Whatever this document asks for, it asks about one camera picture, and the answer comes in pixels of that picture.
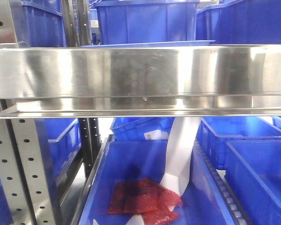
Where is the blue bin lower right front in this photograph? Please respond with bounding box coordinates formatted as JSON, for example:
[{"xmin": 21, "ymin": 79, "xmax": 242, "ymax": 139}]
[{"xmin": 225, "ymin": 141, "xmax": 281, "ymax": 225}]

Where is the blue bin upper right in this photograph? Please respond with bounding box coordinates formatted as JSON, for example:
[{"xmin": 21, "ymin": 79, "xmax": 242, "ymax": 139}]
[{"xmin": 196, "ymin": 0, "xmax": 281, "ymax": 45}]

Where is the roller conveyor rail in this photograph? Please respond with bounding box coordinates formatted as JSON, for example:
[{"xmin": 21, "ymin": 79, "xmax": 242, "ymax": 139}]
[{"xmin": 193, "ymin": 141, "xmax": 248, "ymax": 225}]

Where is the blue bin upper centre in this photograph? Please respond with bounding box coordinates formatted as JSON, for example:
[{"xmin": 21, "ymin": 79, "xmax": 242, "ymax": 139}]
[{"xmin": 94, "ymin": 0, "xmax": 199, "ymax": 45}]

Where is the white paper strip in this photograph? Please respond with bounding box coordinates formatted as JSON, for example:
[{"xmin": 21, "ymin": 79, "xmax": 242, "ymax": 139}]
[{"xmin": 93, "ymin": 117, "xmax": 202, "ymax": 225}]

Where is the perforated steel shelf post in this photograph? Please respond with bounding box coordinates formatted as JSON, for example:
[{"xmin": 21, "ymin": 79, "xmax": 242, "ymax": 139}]
[{"xmin": 0, "ymin": 0, "xmax": 63, "ymax": 225}]

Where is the blue bin upper left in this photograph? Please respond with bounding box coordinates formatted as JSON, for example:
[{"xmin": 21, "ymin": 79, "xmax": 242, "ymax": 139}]
[{"xmin": 22, "ymin": 0, "xmax": 67, "ymax": 47}]

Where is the blue bin lower right back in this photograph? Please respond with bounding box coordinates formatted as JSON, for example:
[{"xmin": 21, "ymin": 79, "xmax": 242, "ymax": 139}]
[{"xmin": 196, "ymin": 116, "xmax": 281, "ymax": 170}]

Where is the stainless steel shelf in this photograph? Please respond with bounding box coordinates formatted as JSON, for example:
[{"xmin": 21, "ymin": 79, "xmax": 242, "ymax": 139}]
[{"xmin": 0, "ymin": 45, "xmax": 281, "ymax": 119}]

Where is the black perforated post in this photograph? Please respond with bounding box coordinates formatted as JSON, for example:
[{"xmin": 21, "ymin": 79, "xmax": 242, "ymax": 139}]
[{"xmin": 79, "ymin": 118, "xmax": 101, "ymax": 178}]

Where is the blue bin lower left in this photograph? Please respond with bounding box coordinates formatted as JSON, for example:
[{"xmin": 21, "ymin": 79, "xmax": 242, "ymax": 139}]
[{"xmin": 34, "ymin": 118, "xmax": 81, "ymax": 180}]

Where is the blue plastic tray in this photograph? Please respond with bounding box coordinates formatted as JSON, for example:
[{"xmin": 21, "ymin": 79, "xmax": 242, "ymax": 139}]
[{"xmin": 82, "ymin": 40, "xmax": 214, "ymax": 48}]

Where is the blue bin lower centre back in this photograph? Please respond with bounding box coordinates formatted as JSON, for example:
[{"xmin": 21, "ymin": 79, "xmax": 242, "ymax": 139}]
[{"xmin": 110, "ymin": 117, "xmax": 175, "ymax": 141}]

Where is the blue bin with red bags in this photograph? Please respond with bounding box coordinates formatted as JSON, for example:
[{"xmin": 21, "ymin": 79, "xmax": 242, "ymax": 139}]
[{"xmin": 79, "ymin": 140, "xmax": 235, "ymax": 225}]

